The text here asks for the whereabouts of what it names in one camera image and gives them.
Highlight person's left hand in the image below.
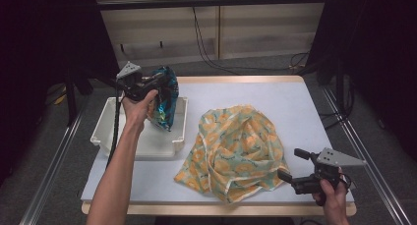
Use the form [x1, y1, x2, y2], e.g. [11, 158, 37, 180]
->
[120, 88, 160, 131]

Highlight aluminium floor rail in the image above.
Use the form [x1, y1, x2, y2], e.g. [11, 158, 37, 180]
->
[322, 86, 413, 225]
[19, 111, 86, 225]

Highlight person's right hand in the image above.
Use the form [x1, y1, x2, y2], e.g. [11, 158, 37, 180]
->
[311, 177, 351, 225]

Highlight black wall cable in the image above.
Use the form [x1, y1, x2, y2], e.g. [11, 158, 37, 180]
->
[191, 5, 311, 76]

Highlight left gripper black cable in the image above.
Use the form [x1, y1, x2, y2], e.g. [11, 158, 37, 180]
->
[105, 83, 124, 169]

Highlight yellow floor item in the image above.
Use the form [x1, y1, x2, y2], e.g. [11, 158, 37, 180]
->
[53, 86, 69, 106]

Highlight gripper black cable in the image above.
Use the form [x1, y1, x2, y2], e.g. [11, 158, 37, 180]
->
[105, 83, 124, 169]
[340, 171, 359, 192]

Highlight blue snack packet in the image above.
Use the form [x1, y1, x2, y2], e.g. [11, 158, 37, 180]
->
[147, 65, 180, 133]

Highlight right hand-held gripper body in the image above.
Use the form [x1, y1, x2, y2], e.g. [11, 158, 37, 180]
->
[290, 147, 368, 197]

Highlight white plastic tray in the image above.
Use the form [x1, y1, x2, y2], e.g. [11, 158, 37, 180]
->
[89, 95, 190, 161]

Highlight black horizontal bar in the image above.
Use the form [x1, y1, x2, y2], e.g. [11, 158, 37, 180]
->
[96, 0, 329, 12]

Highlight black floor cables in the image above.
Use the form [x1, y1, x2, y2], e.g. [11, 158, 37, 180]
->
[319, 81, 358, 132]

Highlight orange patterned cloth bag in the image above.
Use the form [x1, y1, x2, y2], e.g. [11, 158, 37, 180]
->
[173, 103, 291, 205]

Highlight black metal stand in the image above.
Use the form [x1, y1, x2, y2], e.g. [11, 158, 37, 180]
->
[314, 52, 356, 121]
[63, 66, 126, 128]

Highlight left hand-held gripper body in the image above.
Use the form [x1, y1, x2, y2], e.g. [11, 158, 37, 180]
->
[115, 61, 162, 102]

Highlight black curtain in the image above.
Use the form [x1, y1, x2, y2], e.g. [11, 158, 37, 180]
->
[0, 0, 123, 187]
[307, 0, 417, 162]

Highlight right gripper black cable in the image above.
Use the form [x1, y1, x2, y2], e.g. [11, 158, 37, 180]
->
[340, 171, 359, 192]

